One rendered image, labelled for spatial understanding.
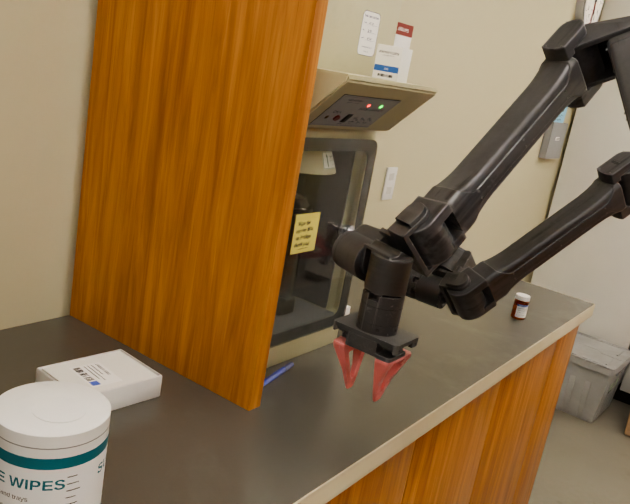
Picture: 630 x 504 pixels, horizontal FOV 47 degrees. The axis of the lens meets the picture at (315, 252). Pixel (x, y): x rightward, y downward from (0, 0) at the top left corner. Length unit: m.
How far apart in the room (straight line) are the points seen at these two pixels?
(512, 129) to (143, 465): 0.70
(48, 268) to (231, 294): 0.46
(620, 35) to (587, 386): 2.94
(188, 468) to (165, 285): 0.38
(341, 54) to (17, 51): 0.57
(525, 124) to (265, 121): 0.39
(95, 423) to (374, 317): 0.37
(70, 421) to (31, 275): 0.68
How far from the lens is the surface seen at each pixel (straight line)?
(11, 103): 1.40
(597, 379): 3.90
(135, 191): 1.36
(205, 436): 1.16
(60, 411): 0.89
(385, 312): 0.95
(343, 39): 1.33
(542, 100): 1.08
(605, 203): 1.42
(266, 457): 1.13
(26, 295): 1.52
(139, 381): 1.21
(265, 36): 1.15
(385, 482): 1.39
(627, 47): 1.12
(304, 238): 1.34
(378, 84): 1.23
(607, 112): 4.19
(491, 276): 1.32
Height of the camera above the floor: 1.52
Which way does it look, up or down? 15 degrees down
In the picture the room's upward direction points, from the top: 10 degrees clockwise
